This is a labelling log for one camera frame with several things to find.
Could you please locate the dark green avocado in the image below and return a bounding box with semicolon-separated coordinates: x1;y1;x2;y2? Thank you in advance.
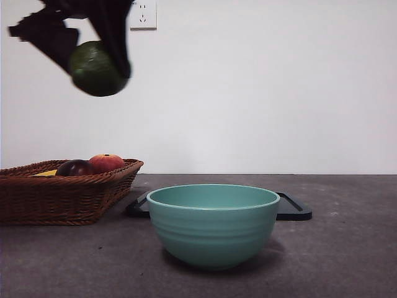
68;40;130;97

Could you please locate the teal ceramic bowl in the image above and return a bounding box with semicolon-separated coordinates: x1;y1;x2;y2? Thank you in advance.
145;183;281;271

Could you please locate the red orange peach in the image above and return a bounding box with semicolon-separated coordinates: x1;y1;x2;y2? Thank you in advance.
89;153;126;174

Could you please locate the dark purple plum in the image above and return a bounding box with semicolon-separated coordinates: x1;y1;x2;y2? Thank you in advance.
55;159;96;177

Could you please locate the yellow fruit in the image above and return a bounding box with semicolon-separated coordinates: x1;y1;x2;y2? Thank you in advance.
30;169;58;178

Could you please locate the brown wicker basket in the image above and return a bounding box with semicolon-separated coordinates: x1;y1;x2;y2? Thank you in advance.
0;158;145;227

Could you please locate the black rectangular tray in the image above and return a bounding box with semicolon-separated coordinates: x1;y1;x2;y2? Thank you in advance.
125;190;313;222

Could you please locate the white wall socket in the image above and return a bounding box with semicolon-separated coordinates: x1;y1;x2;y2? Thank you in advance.
130;0;158;31

